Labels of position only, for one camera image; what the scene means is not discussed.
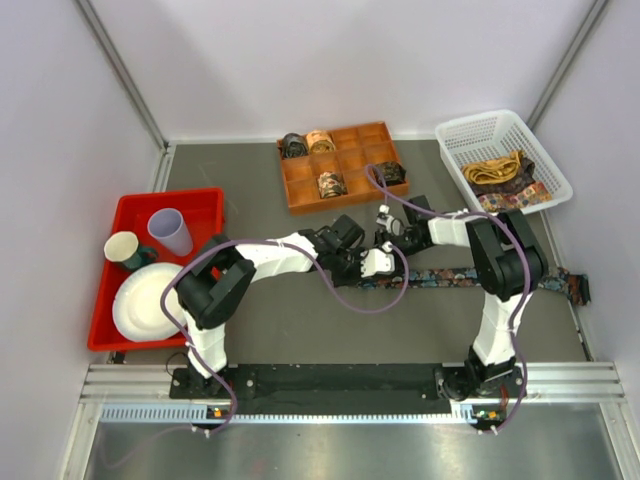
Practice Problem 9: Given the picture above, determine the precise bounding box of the dark floral necktie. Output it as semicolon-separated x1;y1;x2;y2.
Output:
357;267;591;306

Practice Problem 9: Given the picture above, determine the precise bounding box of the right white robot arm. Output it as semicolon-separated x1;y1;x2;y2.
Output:
374;196;548;400

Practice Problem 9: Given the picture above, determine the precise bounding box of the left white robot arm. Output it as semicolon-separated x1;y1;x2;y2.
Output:
171;215;365;397

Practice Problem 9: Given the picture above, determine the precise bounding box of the dark brown rolled tie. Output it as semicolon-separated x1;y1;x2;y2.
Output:
373;161;406;187

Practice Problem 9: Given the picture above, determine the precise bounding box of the floral black rolled tie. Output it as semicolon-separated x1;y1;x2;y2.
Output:
317;171;348;199

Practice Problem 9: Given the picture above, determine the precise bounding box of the gold folded tie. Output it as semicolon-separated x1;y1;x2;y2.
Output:
461;150;523;185

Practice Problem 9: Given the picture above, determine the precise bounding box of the white plastic basket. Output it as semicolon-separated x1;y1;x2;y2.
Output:
435;110;573;215

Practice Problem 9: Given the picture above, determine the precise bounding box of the orange compartment tray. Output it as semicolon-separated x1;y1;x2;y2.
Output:
277;121;409;215

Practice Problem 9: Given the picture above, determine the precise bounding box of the dark maroon folded tie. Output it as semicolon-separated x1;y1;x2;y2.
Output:
466;155;535;197

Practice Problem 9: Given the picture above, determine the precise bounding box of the cream floral folded tie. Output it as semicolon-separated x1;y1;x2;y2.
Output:
478;182;552;212

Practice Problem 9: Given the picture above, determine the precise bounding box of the peach rolled tie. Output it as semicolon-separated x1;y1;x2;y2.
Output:
305;130;336;154

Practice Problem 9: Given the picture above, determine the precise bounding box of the red plastic bin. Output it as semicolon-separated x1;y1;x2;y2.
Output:
87;187;226;353

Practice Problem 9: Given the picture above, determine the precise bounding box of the lilac plastic cup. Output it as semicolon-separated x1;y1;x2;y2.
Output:
147;208;193;257

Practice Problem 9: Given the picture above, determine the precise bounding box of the white paper plate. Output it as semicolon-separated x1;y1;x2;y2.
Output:
112;262;182;343

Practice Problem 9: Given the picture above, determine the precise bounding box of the dark green mug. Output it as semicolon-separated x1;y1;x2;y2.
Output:
117;245;158;272

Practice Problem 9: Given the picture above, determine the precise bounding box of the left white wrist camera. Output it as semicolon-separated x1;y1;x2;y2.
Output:
360;241;395;278

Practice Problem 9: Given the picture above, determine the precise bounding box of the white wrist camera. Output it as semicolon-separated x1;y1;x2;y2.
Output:
376;204;395;234
360;241;395;278

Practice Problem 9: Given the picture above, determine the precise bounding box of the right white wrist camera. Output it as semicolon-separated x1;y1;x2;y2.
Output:
376;204;395;234

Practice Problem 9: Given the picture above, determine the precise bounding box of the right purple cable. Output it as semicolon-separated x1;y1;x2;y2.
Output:
364;164;532;434

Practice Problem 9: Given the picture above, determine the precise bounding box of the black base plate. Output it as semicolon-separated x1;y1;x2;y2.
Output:
168;362;528;415

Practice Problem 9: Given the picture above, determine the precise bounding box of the aluminium frame rail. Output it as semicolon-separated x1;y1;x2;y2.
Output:
61;362;639;479

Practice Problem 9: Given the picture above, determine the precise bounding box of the slotted cable duct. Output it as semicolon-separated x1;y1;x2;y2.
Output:
99;403;480;426

